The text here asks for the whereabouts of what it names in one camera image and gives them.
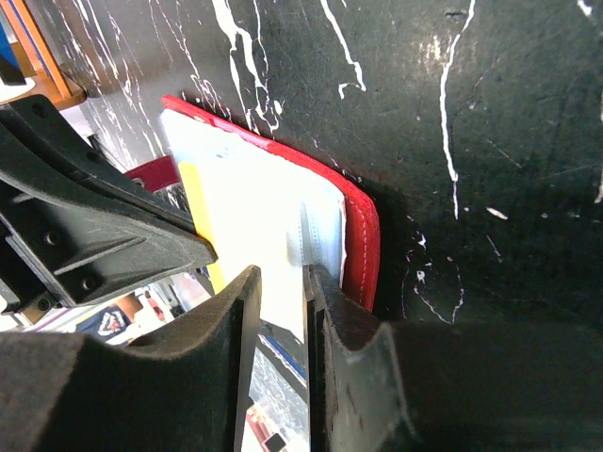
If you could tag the red leather card holder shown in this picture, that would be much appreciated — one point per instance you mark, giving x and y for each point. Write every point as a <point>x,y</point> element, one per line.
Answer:
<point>271,206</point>

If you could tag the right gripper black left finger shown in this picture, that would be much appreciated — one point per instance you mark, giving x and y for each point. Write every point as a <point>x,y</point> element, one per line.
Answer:
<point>182,387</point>

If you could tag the orange wooden rack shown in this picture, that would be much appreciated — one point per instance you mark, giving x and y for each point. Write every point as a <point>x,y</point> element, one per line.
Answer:
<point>40,64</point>

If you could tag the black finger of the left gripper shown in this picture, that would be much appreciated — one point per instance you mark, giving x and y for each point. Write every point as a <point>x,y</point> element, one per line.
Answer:
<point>74,230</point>

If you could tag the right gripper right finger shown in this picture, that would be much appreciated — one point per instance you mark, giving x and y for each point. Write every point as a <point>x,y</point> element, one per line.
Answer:
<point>391,386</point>

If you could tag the orange patterned credit card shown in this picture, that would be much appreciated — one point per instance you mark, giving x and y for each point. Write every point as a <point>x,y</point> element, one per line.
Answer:
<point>196,199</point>

